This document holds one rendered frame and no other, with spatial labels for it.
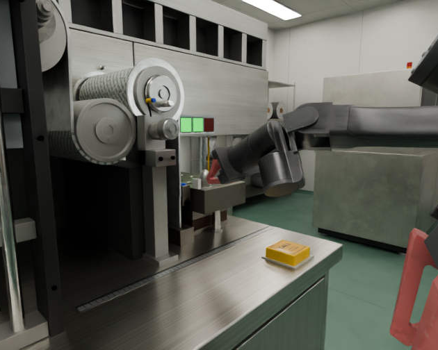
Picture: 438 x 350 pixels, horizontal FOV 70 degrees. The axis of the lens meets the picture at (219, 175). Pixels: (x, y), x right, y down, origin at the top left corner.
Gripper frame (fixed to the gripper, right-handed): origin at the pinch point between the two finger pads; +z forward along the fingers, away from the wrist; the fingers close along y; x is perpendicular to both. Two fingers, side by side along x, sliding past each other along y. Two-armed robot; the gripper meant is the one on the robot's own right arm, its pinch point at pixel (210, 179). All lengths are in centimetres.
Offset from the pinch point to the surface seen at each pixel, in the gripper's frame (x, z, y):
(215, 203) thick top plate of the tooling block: -3.7, 9.0, 7.9
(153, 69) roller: 24.2, -4.1, -7.3
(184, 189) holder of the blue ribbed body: 1.9, 11.1, 1.8
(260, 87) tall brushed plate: 46, 21, 78
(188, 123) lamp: 31, 30, 31
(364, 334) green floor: -92, 57, 127
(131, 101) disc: 19.1, -0.1, -12.2
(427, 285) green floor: -101, 43, 216
